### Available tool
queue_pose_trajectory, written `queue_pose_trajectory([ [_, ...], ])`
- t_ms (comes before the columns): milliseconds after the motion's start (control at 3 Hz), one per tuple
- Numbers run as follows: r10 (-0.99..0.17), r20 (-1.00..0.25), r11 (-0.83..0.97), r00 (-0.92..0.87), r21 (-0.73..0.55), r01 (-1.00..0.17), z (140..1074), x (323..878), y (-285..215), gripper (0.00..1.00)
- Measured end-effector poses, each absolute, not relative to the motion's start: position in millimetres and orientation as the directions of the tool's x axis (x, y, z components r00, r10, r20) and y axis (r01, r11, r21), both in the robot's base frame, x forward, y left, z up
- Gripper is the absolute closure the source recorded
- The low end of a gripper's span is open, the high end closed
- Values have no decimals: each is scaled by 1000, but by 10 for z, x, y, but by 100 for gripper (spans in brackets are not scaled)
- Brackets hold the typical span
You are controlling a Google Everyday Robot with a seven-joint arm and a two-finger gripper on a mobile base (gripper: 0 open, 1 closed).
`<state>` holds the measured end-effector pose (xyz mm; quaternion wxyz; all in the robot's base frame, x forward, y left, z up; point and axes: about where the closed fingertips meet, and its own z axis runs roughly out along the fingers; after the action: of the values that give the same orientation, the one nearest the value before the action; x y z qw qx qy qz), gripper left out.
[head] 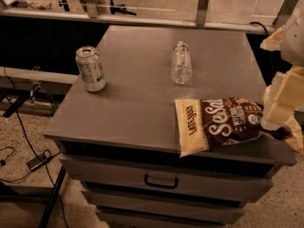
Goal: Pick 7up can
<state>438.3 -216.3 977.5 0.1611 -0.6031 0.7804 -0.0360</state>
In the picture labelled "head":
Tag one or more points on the black drawer handle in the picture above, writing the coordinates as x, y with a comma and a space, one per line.
160, 183

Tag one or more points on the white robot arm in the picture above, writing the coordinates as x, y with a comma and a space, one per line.
292, 44

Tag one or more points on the grey metal post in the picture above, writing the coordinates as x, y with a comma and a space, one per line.
201, 12

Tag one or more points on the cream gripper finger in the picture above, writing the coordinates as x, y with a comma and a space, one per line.
273, 42
283, 97

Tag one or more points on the brown cream chip bag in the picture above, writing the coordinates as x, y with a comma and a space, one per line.
204, 124

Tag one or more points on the black power adapter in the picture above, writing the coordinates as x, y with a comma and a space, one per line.
36, 163

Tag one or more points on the angled grey metal bracket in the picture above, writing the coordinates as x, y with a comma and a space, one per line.
284, 13

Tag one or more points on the grey drawer cabinet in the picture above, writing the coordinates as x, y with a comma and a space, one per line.
110, 139

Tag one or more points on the grey metal rail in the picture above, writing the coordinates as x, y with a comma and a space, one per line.
129, 20

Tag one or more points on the clear plastic water bottle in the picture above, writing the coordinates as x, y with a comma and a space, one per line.
181, 66

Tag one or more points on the black tripod leg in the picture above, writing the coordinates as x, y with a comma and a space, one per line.
52, 198

